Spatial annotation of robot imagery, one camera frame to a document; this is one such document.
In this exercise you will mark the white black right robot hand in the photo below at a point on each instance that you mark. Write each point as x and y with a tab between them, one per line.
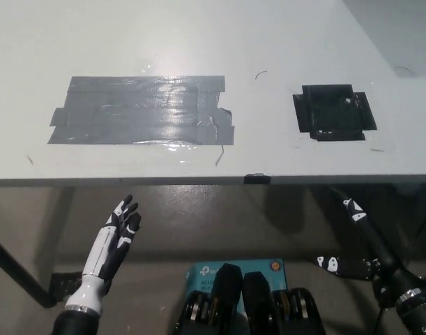
383	251

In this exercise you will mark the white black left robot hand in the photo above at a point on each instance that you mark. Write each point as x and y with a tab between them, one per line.
104	251

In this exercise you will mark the black robot body blocks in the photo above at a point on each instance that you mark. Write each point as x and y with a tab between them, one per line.
249	307

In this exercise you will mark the black table leg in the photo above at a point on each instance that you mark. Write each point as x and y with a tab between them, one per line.
19	270

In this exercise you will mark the teal router box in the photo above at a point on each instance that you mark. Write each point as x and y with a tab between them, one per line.
204	275

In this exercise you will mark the black tape square patch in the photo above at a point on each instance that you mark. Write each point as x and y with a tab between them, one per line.
333	113

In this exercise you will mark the grey duct tape patch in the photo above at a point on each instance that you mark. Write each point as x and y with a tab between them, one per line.
143	111

